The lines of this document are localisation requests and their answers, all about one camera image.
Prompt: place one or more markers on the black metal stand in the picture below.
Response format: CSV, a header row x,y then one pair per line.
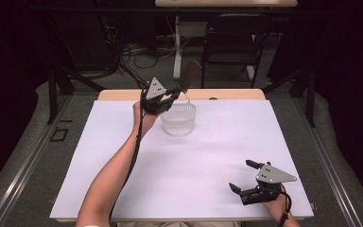
x,y
53,94
310,101

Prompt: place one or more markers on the person's right hand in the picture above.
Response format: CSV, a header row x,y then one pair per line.
x,y
279,206

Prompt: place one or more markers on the wooden table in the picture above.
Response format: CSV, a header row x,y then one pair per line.
x,y
119,94

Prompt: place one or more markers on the aluminium floor rail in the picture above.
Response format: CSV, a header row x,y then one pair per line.
x,y
327,170
22,170

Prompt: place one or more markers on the white table mat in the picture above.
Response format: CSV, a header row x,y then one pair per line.
x,y
208,164

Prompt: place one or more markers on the dark table grommet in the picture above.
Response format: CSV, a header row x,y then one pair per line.
x,y
213,98

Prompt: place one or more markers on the person's left hand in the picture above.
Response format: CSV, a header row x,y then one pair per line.
x,y
143,121

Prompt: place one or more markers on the white plastic basket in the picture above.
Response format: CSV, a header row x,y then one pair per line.
x,y
179,124

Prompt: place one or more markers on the black folding chair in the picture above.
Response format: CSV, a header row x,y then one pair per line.
x,y
233,41

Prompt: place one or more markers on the dark curtain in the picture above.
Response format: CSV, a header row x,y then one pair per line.
x,y
3,94
353,78

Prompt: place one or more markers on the wooden desk with white legs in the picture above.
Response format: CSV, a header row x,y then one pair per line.
x,y
225,3

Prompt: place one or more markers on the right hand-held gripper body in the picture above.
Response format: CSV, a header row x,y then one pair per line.
x,y
269,176

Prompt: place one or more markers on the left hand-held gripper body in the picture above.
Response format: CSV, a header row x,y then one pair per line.
x,y
155,94

